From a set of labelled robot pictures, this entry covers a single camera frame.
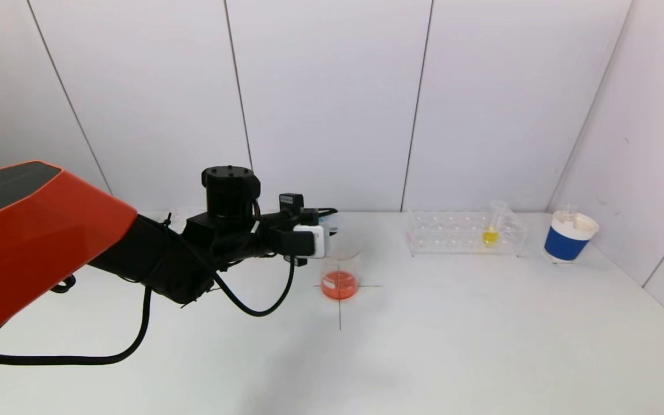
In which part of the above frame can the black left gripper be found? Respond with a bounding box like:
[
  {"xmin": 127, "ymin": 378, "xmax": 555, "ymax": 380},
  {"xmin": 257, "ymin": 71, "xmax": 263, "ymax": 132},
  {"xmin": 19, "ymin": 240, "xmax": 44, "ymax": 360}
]
[{"xmin": 258, "ymin": 193, "xmax": 338, "ymax": 266}]

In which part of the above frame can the test tube with blue pigment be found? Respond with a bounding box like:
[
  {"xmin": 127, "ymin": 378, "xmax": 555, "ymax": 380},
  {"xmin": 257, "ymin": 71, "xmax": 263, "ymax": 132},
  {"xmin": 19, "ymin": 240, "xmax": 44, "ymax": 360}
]
[{"xmin": 317, "ymin": 211, "xmax": 340, "ymax": 237}]

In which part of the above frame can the clear glass beaker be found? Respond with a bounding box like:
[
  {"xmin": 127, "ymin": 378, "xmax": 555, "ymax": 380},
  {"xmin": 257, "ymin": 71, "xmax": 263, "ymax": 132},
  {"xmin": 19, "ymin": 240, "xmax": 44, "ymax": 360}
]
[{"xmin": 318, "ymin": 236, "xmax": 362, "ymax": 300}]

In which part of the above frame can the clear acrylic test tube rack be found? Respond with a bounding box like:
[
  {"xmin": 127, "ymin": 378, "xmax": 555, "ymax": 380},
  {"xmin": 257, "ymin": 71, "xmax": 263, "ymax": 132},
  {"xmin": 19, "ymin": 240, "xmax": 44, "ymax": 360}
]
[
  {"xmin": 162, "ymin": 209, "xmax": 206, "ymax": 227},
  {"xmin": 404, "ymin": 209, "xmax": 529, "ymax": 258}
]

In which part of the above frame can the test tube with yellow pigment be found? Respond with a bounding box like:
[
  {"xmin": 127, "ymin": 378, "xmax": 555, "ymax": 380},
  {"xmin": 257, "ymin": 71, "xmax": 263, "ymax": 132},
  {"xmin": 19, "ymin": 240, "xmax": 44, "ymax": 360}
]
[{"xmin": 481, "ymin": 200, "xmax": 508, "ymax": 248}]

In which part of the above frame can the blue and white paper cup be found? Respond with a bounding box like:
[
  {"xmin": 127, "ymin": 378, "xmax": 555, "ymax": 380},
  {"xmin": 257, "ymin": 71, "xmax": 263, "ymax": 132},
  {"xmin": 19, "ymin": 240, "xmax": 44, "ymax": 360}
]
[{"xmin": 544, "ymin": 211, "xmax": 600, "ymax": 265}]

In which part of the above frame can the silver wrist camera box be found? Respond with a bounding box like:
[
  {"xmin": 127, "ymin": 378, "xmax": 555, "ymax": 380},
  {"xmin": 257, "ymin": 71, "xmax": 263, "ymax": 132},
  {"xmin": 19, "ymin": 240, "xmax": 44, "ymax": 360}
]
[{"xmin": 293, "ymin": 225, "xmax": 330, "ymax": 259}]

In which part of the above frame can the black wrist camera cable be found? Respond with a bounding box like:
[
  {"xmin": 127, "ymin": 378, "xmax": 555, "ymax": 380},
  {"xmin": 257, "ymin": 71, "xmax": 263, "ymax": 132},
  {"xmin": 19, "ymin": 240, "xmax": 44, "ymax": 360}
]
[{"xmin": 212, "ymin": 254, "xmax": 297, "ymax": 318}]

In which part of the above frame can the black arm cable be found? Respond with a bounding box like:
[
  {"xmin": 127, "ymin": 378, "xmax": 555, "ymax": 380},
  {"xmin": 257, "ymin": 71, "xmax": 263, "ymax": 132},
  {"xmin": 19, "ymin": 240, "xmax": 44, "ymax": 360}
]
[{"xmin": 0, "ymin": 285, "xmax": 155, "ymax": 404}]

